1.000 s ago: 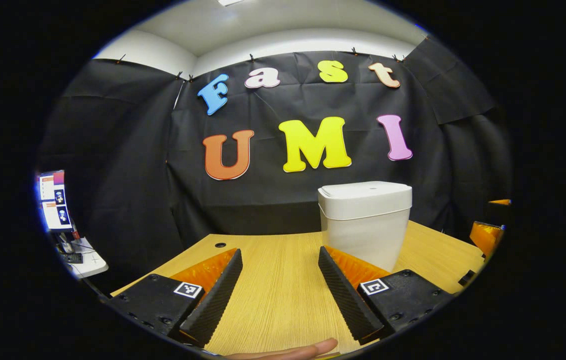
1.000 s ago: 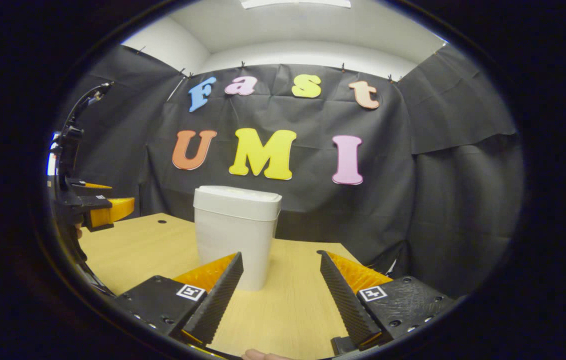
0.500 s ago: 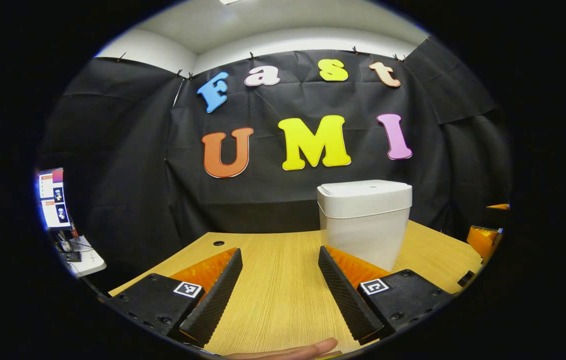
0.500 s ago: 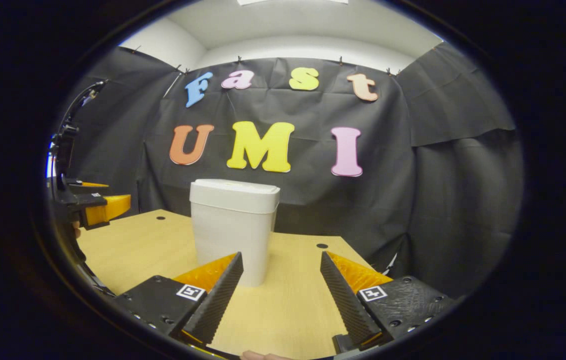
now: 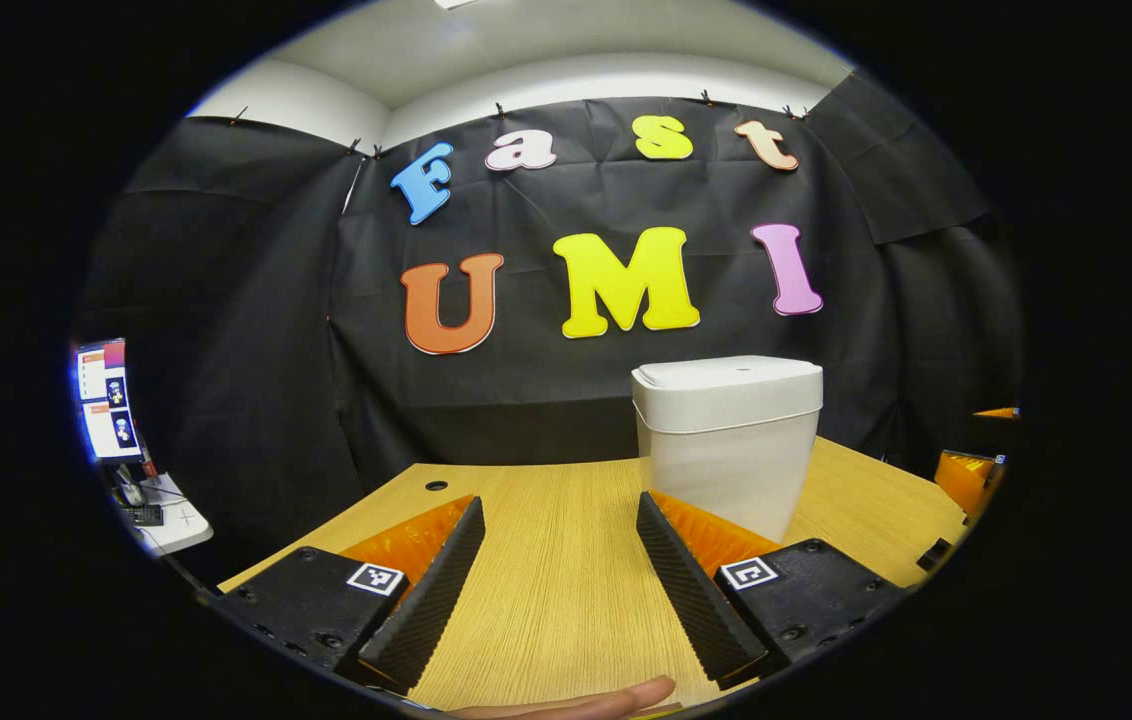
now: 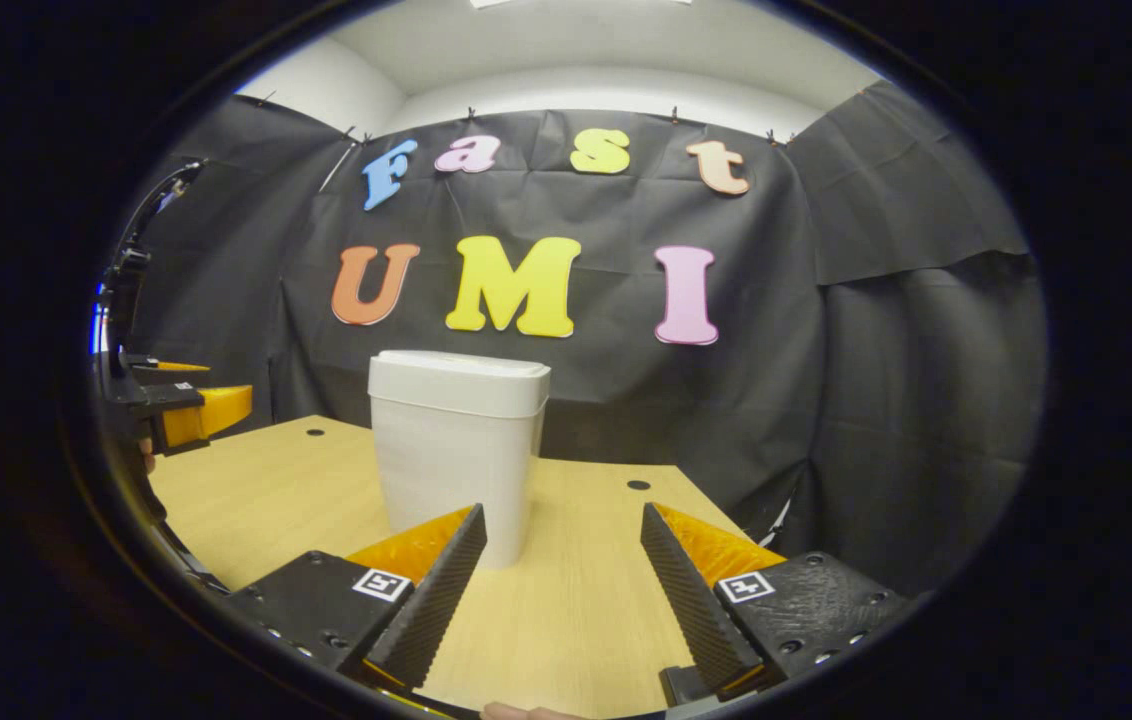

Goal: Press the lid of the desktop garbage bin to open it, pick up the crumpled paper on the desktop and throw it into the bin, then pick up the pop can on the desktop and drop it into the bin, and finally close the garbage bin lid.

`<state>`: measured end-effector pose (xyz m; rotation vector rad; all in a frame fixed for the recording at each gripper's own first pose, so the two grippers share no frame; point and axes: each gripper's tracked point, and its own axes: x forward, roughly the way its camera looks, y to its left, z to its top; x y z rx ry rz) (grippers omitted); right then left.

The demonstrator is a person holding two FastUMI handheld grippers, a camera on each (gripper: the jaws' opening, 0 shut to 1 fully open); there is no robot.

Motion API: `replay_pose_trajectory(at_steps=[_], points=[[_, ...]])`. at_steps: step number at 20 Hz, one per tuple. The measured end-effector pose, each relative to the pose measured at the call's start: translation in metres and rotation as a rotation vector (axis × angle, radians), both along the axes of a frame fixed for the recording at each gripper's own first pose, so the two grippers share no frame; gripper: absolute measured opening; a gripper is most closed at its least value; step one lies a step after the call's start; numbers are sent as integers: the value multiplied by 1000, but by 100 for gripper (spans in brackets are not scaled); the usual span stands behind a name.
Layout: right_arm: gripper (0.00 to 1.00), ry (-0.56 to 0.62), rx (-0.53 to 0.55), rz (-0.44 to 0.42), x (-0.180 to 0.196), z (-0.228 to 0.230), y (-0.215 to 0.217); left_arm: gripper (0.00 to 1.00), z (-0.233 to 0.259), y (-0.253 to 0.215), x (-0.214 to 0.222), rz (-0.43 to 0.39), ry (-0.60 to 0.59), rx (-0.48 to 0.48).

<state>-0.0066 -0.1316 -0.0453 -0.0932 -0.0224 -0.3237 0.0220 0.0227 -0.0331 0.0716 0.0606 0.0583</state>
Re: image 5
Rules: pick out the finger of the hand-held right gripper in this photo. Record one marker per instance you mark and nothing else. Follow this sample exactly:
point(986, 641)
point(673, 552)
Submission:
point(996, 412)
point(966, 482)

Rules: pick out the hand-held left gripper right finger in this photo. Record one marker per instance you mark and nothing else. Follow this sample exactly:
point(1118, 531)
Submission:
point(691, 600)

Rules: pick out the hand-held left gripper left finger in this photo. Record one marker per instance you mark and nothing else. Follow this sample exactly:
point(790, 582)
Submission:
point(426, 610)

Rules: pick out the white desktop garbage bin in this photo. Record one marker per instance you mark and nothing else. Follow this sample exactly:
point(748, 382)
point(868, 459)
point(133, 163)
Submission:
point(726, 450)

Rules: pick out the white side table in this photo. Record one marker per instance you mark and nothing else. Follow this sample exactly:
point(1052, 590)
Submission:
point(186, 525)

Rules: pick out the black keyboard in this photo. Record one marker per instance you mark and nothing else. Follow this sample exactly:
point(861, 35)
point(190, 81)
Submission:
point(143, 516)

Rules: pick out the computer monitor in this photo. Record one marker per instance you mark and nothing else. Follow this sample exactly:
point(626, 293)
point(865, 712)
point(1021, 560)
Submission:
point(109, 400)

